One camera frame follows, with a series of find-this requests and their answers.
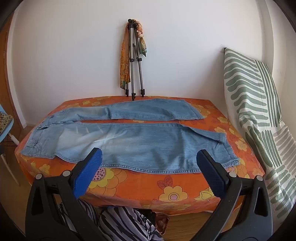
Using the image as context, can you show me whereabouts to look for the orange floral bedspread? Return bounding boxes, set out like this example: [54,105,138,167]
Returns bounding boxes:
[14,95,266,212]

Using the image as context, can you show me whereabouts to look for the light blue chair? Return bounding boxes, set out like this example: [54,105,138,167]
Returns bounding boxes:
[0,103,20,184]

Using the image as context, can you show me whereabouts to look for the orange patterned scarf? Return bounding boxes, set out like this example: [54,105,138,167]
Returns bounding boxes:
[120,20,148,90]

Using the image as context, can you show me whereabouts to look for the wooden door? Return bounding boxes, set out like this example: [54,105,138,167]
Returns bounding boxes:
[0,14,23,144]

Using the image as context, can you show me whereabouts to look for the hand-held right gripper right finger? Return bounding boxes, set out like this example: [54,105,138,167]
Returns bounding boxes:
[192,149,273,241]

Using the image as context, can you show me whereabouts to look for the leopard print seat cushion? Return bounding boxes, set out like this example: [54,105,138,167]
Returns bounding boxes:
[0,112,14,137]

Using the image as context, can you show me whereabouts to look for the silver black camera tripod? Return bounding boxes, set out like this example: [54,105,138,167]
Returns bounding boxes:
[125,19,146,100]

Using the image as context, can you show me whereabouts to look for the green striped white pillow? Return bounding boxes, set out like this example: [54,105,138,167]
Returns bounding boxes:
[224,47,296,218]

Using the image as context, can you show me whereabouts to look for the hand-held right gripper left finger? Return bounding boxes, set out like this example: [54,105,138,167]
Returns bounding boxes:
[25,147,109,241]

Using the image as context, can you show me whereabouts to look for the light blue denim pants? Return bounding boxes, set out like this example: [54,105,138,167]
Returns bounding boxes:
[21,98,241,174]

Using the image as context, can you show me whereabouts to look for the person's zebra striped clothing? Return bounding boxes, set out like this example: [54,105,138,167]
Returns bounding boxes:
[58,199,164,241]

